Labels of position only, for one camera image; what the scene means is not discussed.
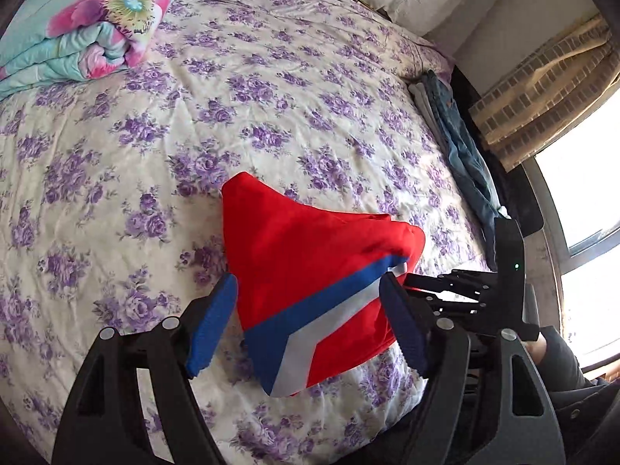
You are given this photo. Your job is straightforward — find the grey folded garment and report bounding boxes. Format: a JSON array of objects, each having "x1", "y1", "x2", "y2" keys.
[{"x1": 408, "y1": 82, "x2": 446, "y2": 150}]

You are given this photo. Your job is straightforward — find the folded floral quilt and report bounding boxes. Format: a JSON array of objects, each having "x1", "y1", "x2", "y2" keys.
[{"x1": 1, "y1": 0, "x2": 173, "y2": 99}]

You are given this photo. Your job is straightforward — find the beige checkered curtain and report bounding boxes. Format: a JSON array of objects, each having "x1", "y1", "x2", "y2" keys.
[{"x1": 470, "y1": 14, "x2": 619, "y2": 171}]

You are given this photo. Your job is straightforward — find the purple floral bed sheet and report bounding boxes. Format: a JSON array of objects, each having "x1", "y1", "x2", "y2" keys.
[{"x1": 1, "y1": 0, "x2": 486, "y2": 456}]

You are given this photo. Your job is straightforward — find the red pants with stripes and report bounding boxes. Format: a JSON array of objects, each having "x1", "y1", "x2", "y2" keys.
[{"x1": 222, "y1": 172, "x2": 425, "y2": 397}]

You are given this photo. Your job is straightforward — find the blue jeans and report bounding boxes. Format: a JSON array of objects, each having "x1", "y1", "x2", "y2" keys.
[{"x1": 421, "y1": 71, "x2": 501, "y2": 271}]

